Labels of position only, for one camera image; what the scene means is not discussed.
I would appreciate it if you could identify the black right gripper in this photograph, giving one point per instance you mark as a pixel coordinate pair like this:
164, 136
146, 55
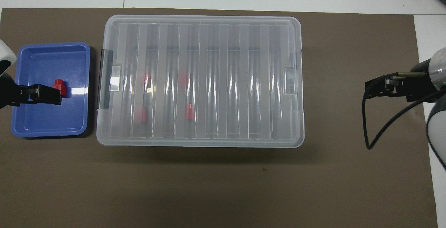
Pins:
420, 81

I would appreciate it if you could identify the brown table mat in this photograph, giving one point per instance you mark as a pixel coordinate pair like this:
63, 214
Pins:
209, 186

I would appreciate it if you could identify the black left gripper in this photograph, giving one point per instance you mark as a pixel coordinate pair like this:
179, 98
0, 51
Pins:
8, 92

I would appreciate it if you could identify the blue plastic tray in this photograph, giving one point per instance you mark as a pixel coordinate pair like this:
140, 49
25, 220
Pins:
48, 120

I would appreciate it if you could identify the red plastic block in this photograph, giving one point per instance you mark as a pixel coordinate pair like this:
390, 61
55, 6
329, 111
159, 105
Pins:
189, 112
183, 78
144, 115
148, 79
58, 82

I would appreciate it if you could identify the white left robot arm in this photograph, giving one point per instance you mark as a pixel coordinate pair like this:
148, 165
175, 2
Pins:
5, 55

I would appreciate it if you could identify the clear ribbed plastic lid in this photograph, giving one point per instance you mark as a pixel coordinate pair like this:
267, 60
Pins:
216, 81

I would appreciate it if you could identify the clear plastic storage box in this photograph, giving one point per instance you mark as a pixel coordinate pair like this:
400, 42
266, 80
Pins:
209, 143

